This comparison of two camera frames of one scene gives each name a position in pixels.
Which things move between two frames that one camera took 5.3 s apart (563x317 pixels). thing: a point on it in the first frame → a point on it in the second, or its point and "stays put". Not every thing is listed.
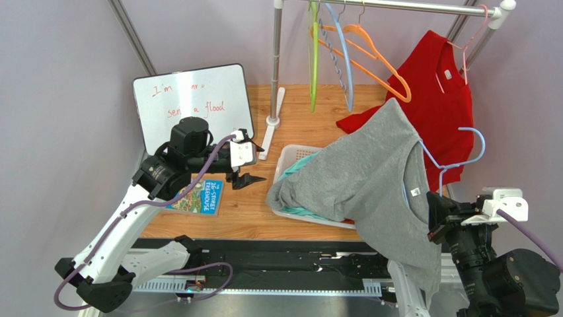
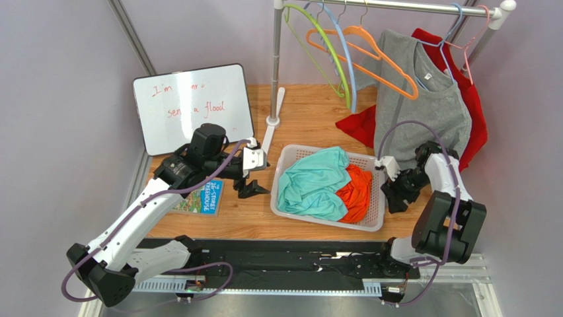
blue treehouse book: [203, 199] stays put
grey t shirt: [373, 177] → [419, 98]
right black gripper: [439, 220] → [391, 189]
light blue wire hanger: [443, 167] → [442, 45]
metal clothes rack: [499, 11] stays put
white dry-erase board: [217, 95] stays put
